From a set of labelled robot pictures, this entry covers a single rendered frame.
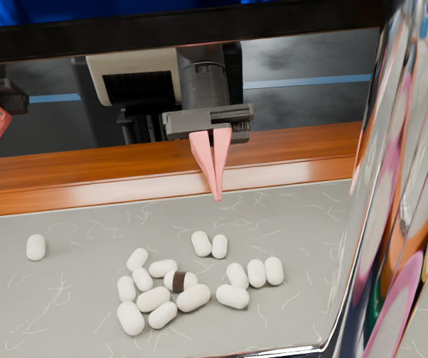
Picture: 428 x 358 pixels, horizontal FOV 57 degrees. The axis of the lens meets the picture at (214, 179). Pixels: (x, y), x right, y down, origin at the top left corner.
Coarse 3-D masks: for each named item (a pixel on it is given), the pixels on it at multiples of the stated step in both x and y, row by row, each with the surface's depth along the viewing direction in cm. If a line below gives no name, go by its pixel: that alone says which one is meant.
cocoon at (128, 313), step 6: (120, 306) 41; (126, 306) 40; (132, 306) 41; (120, 312) 40; (126, 312) 40; (132, 312) 40; (138, 312) 40; (120, 318) 40; (126, 318) 39; (132, 318) 39; (138, 318) 39; (126, 324) 39; (132, 324) 39; (138, 324) 39; (126, 330) 39; (132, 330) 39; (138, 330) 39
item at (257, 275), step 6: (252, 264) 44; (258, 264) 44; (252, 270) 43; (258, 270) 43; (264, 270) 44; (252, 276) 43; (258, 276) 43; (264, 276) 43; (252, 282) 43; (258, 282) 43; (264, 282) 43
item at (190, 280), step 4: (168, 272) 44; (172, 272) 44; (188, 272) 44; (168, 276) 43; (172, 276) 43; (188, 276) 43; (192, 276) 43; (164, 280) 44; (168, 280) 43; (172, 280) 43; (184, 280) 43; (188, 280) 43; (192, 280) 43; (196, 280) 43; (168, 284) 43; (184, 284) 43; (188, 284) 43; (192, 284) 43; (196, 284) 43; (168, 288) 43; (172, 288) 43; (184, 288) 43; (188, 288) 43
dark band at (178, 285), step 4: (176, 272) 44; (180, 272) 44; (184, 272) 44; (176, 276) 43; (180, 276) 43; (184, 276) 43; (176, 280) 43; (180, 280) 43; (172, 284) 43; (176, 284) 43; (180, 284) 43; (176, 288) 43; (180, 288) 43
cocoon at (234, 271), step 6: (234, 264) 44; (228, 270) 44; (234, 270) 44; (240, 270) 44; (228, 276) 44; (234, 276) 43; (240, 276) 43; (246, 276) 43; (234, 282) 43; (240, 282) 42; (246, 282) 43; (246, 288) 43
